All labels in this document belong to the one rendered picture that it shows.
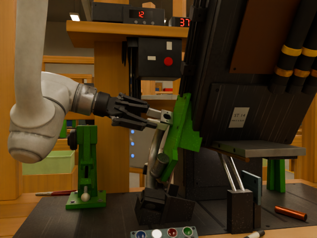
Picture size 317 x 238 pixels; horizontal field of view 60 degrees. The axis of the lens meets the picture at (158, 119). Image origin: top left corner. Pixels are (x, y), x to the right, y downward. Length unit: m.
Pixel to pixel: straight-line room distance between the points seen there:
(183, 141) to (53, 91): 0.39
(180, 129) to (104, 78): 0.47
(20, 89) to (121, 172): 0.62
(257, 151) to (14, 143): 0.56
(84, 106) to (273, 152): 0.52
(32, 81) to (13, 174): 0.61
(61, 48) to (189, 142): 10.54
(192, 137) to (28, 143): 0.43
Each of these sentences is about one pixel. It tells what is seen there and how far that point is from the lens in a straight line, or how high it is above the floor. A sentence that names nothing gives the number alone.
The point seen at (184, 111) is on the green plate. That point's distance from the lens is 0.79.
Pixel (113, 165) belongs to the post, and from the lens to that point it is 1.15.
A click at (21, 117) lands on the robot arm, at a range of 0.71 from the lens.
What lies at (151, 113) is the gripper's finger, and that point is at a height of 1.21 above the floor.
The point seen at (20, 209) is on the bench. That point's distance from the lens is 1.11.
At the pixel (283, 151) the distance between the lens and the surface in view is 0.72.
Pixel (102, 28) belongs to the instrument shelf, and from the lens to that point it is 1.06.
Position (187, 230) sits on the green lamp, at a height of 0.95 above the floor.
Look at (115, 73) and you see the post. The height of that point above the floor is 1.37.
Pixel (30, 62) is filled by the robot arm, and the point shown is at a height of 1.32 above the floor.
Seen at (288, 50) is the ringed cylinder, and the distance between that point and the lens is 0.73.
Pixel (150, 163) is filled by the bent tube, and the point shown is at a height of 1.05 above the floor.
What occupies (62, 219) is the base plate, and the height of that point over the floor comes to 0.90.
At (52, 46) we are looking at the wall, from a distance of 11.30.
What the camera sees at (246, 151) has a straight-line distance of 0.67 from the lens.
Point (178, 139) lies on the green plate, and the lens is 0.79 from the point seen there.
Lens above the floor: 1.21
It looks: 1 degrees down
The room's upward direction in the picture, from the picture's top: straight up
